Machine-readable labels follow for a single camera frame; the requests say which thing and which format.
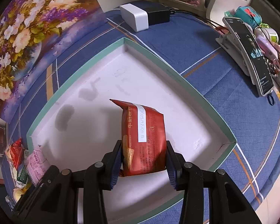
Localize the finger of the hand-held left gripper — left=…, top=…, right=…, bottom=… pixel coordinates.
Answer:
left=13, top=165, right=61, bottom=223

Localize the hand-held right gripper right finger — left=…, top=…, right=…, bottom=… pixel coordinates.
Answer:
left=165, top=140, right=259, bottom=224

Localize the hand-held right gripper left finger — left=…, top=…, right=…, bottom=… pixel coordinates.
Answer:
left=26, top=140, right=123, bottom=224

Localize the pink snack packet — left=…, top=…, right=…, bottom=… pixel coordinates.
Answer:
left=26, top=148, right=49, bottom=187

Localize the white green cracker packet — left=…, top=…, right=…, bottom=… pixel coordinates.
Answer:
left=16, top=168, right=29, bottom=185

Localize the red cracker packet white strip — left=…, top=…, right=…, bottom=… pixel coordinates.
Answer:
left=110, top=99, right=167, bottom=177

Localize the white box with teal rim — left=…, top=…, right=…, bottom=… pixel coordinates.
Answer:
left=26, top=37, right=237, bottom=224

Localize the white clip phone stand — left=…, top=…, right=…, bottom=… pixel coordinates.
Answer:
left=215, top=33, right=257, bottom=84

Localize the smartphone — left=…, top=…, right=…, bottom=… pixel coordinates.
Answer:
left=226, top=16, right=274, bottom=97

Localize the flower painting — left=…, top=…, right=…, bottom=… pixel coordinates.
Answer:
left=0, top=0, right=108, bottom=122

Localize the white charger block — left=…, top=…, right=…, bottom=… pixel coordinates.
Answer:
left=120, top=4, right=150, bottom=32

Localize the purple pouch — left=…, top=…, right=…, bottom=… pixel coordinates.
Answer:
left=255, top=36, right=279, bottom=60

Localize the black power adapter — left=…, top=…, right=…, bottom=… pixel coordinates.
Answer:
left=143, top=3, right=171, bottom=25

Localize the white round jar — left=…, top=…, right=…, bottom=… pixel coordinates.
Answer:
left=257, top=27, right=279, bottom=43

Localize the white cutout rack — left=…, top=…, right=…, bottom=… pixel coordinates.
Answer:
left=206, top=0, right=253, bottom=19

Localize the teal pouch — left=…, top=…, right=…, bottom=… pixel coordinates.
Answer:
left=234, top=6, right=262, bottom=27

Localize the black cable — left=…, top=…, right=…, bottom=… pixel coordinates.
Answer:
left=169, top=9, right=227, bottom=28

